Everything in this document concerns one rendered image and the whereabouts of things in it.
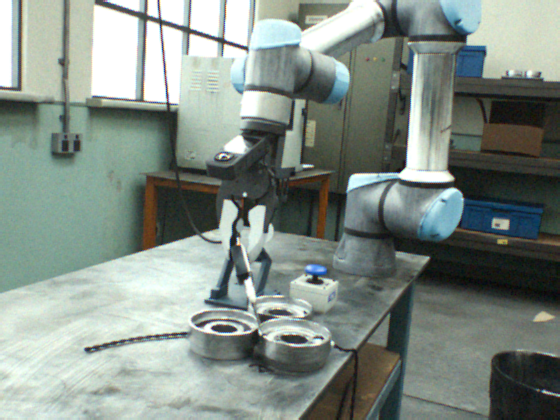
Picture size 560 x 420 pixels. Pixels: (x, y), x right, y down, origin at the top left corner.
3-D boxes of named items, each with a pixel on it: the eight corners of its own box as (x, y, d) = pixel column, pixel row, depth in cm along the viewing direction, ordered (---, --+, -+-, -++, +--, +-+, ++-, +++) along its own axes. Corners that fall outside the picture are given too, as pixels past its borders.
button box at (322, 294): (324, 314, 104) (327, 288, 103) (288, 306, 106) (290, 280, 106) (338, 302, 111) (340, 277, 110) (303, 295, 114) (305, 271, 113)
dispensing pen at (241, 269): (249, 330, 81) (223, 226, 89) (252, 339, 84) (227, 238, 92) (265, 326, 81) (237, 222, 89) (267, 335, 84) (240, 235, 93)
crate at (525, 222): (541, 233, 428) (545, 203, 424) (538, 241, 394) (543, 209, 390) (467, 222, 449) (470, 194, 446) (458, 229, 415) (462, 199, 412)
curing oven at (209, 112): (271, 184, 309) (281, 59, 300) (173, 171, 332) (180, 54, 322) (311, 177, 366) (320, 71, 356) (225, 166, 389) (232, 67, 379)
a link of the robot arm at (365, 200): (363, 221, 146) (369, 167, 144) (410, 232, 137) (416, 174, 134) (332, 225, 137) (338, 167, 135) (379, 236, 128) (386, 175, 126)
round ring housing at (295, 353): (267, 376, 77) (269, 347, 77) (248, 345, 87) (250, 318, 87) (340, 372, 80) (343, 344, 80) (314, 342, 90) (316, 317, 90)
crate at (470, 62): (482, 83, 434) (486, 52, 431) (481, 79, 399) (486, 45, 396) (411, 79, 451) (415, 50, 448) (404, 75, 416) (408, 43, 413)
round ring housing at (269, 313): (300, 318, 101) (302, 295, 100) (320, 342, 91) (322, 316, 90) (240, 319, 98) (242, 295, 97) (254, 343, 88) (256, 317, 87)
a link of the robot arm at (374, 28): (375, -23, 132) (217, 52, 104) (418, -28, 124) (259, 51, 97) (384, 29, 137) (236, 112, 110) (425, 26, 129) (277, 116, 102)
